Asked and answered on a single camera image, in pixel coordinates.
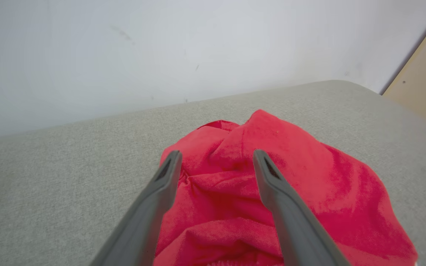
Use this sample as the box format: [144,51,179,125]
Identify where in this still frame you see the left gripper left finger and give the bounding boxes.
[89,150,183,266]

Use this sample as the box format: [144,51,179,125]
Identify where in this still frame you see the red white-striped shorts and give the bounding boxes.
[153,109,419,266]

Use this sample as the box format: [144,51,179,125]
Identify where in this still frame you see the grey fabric sofa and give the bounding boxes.
[0,79,426,266]

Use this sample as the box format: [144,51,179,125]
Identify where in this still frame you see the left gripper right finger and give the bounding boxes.
[253,149,352,266]

